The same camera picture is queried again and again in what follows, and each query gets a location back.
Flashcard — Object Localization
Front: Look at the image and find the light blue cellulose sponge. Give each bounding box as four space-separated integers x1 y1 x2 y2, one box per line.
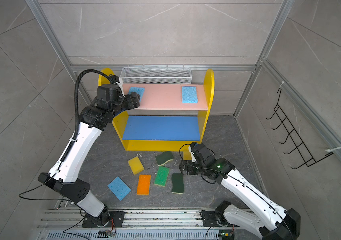
182 86 198 104

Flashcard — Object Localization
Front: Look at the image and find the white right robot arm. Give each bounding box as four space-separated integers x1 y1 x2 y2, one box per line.
179 158 301 240

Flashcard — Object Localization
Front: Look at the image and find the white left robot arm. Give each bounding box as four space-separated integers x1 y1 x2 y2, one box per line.
38 92 140 227

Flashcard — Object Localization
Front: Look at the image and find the blue lower shelf board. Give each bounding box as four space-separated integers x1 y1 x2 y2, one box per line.
123 116 200 142

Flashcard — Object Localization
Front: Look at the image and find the yellow rectangular sponge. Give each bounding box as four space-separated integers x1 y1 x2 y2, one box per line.
182 150 192 161

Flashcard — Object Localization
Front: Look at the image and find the dark green wavy sponge front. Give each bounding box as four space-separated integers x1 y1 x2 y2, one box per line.
171 173 184 194

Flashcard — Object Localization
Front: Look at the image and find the dark green wavy sponge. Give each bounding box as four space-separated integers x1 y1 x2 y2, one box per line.
155 151 174 166
171 173 184 194

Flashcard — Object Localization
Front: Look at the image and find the bright green sponge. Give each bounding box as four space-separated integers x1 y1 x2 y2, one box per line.
154 166 170 187

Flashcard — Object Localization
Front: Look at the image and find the yellow sponge tilted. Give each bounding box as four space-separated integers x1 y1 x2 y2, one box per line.
128 157 144 175

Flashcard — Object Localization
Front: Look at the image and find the orange sponge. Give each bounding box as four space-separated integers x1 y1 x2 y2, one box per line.
136 175 151 196

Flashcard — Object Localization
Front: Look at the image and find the blue sponge on floor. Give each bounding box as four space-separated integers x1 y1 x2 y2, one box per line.
108 177 131 201

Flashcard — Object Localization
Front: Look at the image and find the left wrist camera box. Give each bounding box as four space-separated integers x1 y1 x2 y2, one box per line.
96 84 123 111

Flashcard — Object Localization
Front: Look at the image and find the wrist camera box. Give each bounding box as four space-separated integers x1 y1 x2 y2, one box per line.
96 84 123 111
188 142 214 163

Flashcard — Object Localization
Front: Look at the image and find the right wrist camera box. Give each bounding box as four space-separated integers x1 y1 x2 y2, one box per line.
188 142 214 163

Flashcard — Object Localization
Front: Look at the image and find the white wire mesh basket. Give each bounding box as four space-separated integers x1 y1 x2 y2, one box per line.
120 67 192 84

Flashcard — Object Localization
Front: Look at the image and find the black corrugated cable hose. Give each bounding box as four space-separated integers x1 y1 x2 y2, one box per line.
56 69 120 164

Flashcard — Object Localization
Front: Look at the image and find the black wire hook rack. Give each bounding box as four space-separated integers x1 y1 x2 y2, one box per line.
265 89 333 170

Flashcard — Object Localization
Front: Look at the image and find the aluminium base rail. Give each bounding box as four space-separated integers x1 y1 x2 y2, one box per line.
36 208 258 240

